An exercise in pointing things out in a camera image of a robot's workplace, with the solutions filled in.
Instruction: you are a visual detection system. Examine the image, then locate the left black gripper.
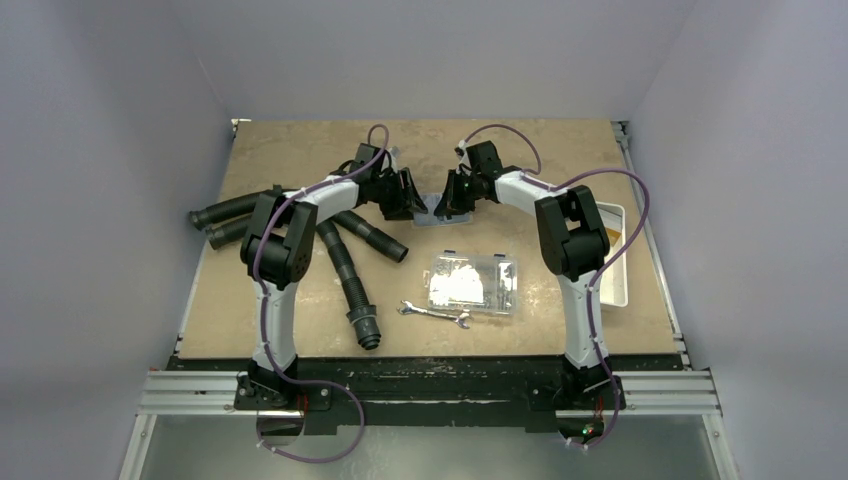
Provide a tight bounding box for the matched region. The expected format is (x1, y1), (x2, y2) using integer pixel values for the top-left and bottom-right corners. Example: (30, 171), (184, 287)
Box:
(371, 169), (426, 221)

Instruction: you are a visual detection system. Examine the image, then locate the gold VIP card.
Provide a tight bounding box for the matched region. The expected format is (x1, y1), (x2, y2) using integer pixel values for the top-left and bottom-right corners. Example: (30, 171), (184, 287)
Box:
(605, 227), (622, 248)

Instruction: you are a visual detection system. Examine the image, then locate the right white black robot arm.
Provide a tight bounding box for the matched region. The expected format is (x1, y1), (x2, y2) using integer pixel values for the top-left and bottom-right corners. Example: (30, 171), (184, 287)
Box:
(434, 140), (614, 407)

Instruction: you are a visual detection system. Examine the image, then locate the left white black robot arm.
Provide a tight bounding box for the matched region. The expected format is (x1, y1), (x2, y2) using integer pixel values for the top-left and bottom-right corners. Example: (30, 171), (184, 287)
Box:
(240, 143), (425, 409)

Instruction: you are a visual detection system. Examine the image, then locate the clear plastic screw box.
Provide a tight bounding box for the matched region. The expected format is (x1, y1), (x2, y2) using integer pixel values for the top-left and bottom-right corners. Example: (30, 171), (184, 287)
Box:
(425, 250), (519, 316)

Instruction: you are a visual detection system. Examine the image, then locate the silver open-end wrench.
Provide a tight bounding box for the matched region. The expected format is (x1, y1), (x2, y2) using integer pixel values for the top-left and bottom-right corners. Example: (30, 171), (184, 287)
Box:
(397, 301), (472, 330)

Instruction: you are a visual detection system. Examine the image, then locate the white plastic tray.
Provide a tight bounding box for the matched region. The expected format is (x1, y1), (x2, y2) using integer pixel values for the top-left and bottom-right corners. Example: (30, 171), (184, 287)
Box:
(597, 202), (629, 308)

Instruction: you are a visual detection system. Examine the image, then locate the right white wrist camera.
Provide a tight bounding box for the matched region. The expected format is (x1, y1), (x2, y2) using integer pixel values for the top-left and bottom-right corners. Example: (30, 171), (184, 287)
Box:
(454, 139), (469, 159)

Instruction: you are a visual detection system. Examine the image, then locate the black corrugated hose short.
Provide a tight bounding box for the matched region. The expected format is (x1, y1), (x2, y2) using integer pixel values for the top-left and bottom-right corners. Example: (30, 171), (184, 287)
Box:
(332, 211), (409, 263)

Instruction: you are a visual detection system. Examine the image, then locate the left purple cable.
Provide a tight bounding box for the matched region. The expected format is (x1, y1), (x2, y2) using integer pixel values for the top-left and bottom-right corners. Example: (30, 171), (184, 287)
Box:
(250, 124), (392, 466)

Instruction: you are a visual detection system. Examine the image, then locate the purple cable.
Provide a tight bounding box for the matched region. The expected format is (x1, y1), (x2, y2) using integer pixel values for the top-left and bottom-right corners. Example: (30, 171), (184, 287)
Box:
(457, 123), (652, 452)
(250, 124), (392, 466)

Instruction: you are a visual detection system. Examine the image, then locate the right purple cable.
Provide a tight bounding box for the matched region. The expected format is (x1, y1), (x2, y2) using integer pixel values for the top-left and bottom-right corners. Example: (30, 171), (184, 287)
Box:
(457, 123), (652, 452)

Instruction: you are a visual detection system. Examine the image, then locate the black hose with coupling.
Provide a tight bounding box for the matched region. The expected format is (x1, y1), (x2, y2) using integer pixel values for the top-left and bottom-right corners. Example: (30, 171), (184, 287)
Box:
(314, 218), (383, 352)

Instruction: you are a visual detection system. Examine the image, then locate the black corrugated hose upper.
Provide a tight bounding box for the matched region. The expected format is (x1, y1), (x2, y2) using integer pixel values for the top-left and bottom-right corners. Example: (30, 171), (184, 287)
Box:
(188, 188), (283, 232)

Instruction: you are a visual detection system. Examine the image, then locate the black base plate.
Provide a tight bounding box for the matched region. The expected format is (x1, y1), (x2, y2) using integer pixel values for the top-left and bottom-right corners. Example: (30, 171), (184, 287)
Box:
(165, 355), (684, 439)

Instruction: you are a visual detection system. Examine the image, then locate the black corrugated hose lower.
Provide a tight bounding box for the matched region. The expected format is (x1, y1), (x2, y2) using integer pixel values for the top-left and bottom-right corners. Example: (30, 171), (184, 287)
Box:
(205, 215), (256, 252)

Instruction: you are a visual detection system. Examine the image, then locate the aluminium frame rail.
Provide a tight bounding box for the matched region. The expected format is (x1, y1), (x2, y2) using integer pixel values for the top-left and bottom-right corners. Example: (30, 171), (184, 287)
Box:
(119, 371), (740, 479)

